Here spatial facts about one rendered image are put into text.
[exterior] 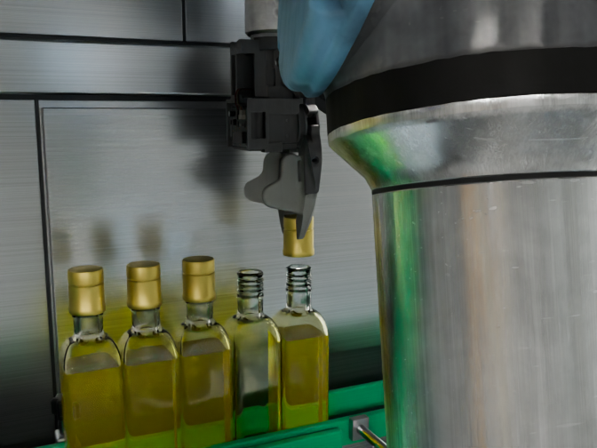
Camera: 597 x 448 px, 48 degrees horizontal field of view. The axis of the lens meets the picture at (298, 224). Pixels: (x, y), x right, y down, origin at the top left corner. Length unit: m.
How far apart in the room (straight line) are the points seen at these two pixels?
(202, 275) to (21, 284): 0.24
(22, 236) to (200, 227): 0.21
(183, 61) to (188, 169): 0.13
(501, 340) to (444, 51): 0.09
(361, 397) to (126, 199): 0.39
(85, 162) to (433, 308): 0.62
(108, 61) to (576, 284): 0.67
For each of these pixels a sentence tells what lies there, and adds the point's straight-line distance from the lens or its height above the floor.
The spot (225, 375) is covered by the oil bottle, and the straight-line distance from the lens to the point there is 0.73.
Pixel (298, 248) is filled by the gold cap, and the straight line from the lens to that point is 0.74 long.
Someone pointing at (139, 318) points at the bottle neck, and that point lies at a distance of 0.70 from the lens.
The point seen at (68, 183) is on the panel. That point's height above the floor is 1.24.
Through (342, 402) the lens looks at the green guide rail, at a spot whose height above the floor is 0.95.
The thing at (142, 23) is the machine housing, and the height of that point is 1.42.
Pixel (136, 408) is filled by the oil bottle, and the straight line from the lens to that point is 0.71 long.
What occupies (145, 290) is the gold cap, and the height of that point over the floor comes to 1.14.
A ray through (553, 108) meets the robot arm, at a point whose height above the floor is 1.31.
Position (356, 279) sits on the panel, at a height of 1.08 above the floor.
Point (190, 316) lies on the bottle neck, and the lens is 0.72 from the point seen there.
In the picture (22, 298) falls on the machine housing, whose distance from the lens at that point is 0.85.
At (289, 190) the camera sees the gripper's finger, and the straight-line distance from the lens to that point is 0.70.
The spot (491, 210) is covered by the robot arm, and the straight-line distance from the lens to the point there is 0.21.
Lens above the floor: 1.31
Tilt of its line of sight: 9 degrees down
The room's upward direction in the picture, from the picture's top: straight up
